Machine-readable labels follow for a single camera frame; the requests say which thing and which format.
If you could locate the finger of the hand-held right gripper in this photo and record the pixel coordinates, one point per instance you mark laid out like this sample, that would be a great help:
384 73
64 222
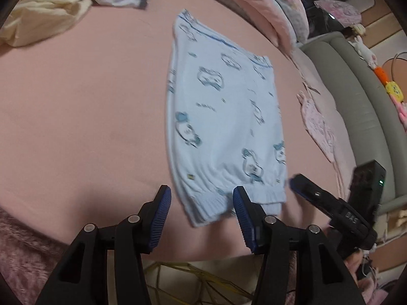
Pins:
305 187

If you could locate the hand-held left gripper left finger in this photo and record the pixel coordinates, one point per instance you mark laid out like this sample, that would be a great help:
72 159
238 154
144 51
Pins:
160 216

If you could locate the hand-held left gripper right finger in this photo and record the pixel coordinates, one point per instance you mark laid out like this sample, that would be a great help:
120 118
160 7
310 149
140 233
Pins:
243 219

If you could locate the light blue printed pants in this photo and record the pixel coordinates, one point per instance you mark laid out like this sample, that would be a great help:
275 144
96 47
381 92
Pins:
216 117

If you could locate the pink printed folded garment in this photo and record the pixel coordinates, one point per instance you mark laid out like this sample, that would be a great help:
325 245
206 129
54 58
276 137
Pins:
318 127

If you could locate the grey-green padded headboard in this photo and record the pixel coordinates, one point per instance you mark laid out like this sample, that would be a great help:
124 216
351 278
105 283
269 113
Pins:
359 95

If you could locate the yellow plush toy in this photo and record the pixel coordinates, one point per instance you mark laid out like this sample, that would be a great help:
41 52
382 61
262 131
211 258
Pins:
394 89

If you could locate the pink bed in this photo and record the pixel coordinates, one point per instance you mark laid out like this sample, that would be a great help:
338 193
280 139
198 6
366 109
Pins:
79 117

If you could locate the white bunny plush toy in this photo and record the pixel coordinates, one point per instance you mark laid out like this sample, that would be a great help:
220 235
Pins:
365 50

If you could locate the pink fluffy rug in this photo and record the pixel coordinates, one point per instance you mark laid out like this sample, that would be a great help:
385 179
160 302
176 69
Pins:
22 260

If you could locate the small beige plush toy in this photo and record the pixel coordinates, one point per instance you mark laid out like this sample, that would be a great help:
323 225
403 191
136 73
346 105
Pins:
358 29

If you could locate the pink folded duvet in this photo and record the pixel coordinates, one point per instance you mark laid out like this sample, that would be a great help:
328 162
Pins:
270 12

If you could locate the pale yellow garment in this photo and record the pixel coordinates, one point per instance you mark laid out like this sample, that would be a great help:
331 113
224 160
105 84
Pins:
41 12

